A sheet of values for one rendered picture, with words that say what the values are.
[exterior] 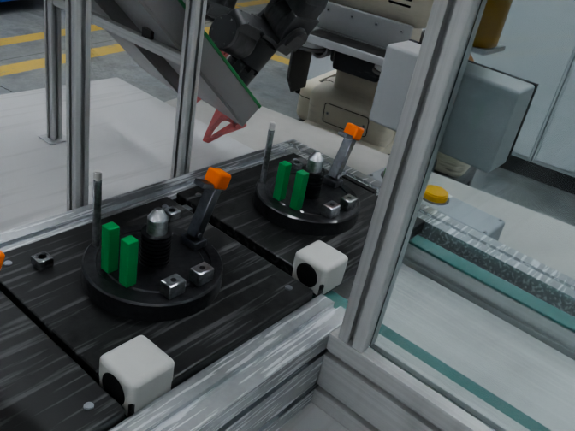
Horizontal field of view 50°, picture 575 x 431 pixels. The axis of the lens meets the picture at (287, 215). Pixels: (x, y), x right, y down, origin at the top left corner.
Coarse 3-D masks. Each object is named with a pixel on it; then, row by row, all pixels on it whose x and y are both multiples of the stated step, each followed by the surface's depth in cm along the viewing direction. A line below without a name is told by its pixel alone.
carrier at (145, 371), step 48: (96, 192) 59; (48, 240) 65; (96, 240) 62; (144, 240) 59; (192, 240) 64; (0, 288) 58; (48, 288) 58; (96, 288) 57; (144, 288) 58; (192, 288) 59; (240, 288) 63; (288, 288) 65; (96, 336) 54; (144, 336) 52; (192, 336) 56; (240, 336) 57; (144, 384) 48
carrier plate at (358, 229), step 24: (192, 192) 79; (240, 192) 81; (360, 192) 87; (216, 216) 75; (240, 216) 76; (360, 216) 81; (240, 240) 73; (264, 240) 72; (288, 240) 73; (312, 240) 74; (336, 240) 75; (360, 240) 76; (288, 264) 69
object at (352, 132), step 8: (352, 128) 81; (360, 128) 81; (344, 136) 80; (352, 136) 81; (360, 136) 82; (344, 144) 82; (352, 144) 82; (344, 152) 82; (336, 160) 82; (344, 160) 82; (336, 168) 82; (336, 176) 82
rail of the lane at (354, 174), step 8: (280, 144) 100; (288, 144) 101; (296, 144) 101; (296, 152) 98; (304, 152) 98; (312, 152) 99; (328, 160) 98; (328, 168) 95; (344, 168) 96; (352, 168) 96; (344, 176) 91; (352, 176) 95; (360, 176) 94; (368, 176) 95; (360, 184) 90; (368, 184) 93; (376, 184) 93; (376, 192) 91
